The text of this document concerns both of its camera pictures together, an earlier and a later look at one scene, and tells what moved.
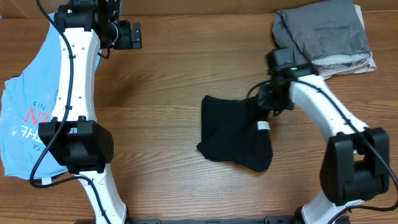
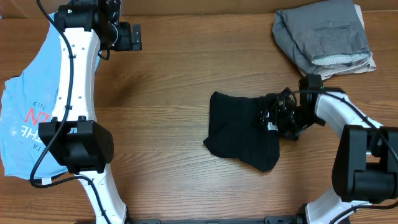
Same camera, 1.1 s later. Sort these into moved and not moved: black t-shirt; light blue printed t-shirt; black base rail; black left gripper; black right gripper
Moved: black t-shirt; black right gripper
Not moved: black base rail; black left gripper; light blue printed t-shirt
